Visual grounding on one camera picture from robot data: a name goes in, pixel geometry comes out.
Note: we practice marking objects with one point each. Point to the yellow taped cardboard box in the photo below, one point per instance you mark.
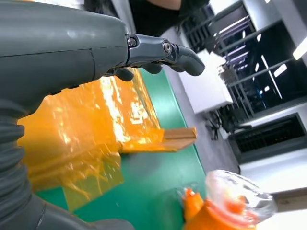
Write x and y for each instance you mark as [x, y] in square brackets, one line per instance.
[84, 127]

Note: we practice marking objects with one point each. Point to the white table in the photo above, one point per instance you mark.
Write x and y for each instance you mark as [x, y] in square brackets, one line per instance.
[203, 92]

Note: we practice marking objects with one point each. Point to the black metal shelving rack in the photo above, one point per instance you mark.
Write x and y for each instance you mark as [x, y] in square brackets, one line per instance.
[249, 36]

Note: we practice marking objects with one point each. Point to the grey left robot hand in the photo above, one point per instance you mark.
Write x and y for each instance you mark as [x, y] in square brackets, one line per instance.
[48, 41]

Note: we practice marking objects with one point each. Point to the person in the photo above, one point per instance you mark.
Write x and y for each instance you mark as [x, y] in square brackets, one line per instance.
[148, 22]

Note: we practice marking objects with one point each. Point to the grey framed dark cabinet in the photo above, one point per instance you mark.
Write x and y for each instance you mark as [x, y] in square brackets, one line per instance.
[264, 152]

